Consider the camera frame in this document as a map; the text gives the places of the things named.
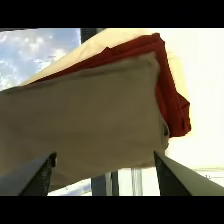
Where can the red garment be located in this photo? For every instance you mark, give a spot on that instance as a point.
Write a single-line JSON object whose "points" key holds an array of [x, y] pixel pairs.
{"points": [[170, 86]]}

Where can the khaki garment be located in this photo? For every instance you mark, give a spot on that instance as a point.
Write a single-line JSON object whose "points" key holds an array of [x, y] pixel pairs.
{"points": [[83, 120]]}

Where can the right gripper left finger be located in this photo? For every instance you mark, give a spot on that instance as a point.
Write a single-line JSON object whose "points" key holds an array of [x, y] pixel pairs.
{"points": [[28, 180]]}

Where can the cream garment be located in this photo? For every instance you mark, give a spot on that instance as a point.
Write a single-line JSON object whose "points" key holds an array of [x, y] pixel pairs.
{"points": [[100, 45]]}

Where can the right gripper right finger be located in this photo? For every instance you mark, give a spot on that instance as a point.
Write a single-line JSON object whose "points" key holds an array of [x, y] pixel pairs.
{"points": [[181, 180]]}

